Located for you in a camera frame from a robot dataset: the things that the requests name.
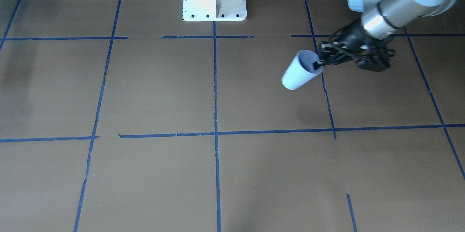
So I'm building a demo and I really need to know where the light blue ribbed cup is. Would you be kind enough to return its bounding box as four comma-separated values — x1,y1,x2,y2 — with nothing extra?
281,49,324,91

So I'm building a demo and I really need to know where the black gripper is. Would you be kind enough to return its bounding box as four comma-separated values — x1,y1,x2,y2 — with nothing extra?
312,19,381,71

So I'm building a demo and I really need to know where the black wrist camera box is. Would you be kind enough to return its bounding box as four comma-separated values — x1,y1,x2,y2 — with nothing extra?
356,53,391,72

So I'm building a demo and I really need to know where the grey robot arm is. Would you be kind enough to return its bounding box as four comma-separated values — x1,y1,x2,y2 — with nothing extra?
312,0,457,72

